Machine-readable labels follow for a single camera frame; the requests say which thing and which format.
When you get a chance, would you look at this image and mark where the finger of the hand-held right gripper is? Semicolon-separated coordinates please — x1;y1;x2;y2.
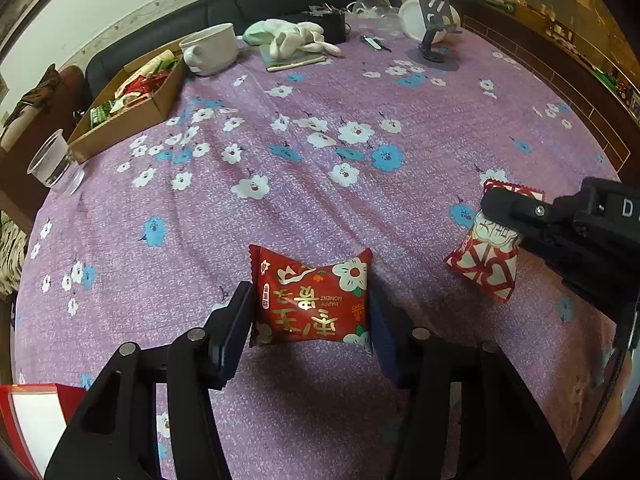
480;186;552;244

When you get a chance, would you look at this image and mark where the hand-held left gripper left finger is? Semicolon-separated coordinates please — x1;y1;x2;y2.
44;281;255;480

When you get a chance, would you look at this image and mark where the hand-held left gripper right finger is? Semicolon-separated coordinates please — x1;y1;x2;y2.
369;292;573;480

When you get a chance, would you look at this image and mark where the red white snack packet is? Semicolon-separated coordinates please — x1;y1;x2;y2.
444;178;545;303

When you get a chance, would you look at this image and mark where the red flower print snack packet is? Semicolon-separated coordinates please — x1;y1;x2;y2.
247;244;375;357

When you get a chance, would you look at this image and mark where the red box with white inside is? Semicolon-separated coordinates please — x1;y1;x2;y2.
0;382;86;480

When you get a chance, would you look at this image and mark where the grey phone stand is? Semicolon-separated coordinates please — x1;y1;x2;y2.
405;0;463;72

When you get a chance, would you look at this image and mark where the purple floral tablecloth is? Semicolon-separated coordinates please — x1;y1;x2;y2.
12;10;626;480

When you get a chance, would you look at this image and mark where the dark wooden cabinet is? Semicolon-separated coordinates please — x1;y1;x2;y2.
422;0;640;171

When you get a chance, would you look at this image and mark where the leaf patterned blanket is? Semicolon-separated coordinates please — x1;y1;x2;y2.
0;210;28;301

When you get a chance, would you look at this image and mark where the brown cardboard box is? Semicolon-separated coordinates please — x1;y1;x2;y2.
67;37;190;165

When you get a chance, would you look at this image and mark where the clear plastic cup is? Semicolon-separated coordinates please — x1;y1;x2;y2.
26;129;86;196

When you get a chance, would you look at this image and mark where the clear glass bowl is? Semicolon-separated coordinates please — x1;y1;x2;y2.
347;0;396;18

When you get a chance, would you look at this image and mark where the thin notebook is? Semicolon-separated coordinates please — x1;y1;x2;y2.
265;52;328;72

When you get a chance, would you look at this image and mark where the black device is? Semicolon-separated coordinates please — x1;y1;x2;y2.
306;4;348;43

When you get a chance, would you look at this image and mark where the pile of assorted packets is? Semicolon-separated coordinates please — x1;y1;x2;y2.
89;50;183;128

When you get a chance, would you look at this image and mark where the brown armchair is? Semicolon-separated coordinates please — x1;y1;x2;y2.
0;64;93;221

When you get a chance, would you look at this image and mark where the brown patterned cloth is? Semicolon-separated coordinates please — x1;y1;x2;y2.
15;64;63;116

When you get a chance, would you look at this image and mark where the black leather sofa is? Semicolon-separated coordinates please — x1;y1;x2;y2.
85;0;403;106

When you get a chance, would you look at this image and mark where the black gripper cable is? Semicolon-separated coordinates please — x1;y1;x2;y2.
569;310;633;473

